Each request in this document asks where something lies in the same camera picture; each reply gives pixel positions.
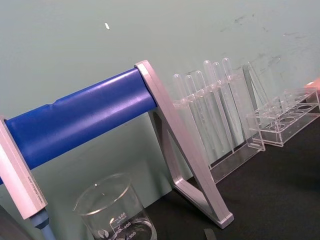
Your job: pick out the small grey strip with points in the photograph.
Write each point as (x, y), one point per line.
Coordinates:
(209, 234)

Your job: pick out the black table cloth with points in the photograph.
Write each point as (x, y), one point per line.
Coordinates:
(275, 190)

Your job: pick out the clear glass beaker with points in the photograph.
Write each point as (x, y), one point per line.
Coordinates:
(117, 215)

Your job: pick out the grey micropipette with blue shaft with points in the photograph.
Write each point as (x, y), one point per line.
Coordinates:
(17, 165)

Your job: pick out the silver pipette stand blue bar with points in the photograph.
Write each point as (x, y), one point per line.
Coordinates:
(82, 117)

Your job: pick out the clear acrylic pipette rack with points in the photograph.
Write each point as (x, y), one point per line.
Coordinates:
(240, 155)

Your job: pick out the pink object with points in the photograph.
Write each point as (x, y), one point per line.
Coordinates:
(314, 84)

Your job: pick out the clear acrylic test tube rack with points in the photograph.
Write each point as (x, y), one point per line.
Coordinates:
(285, 130)

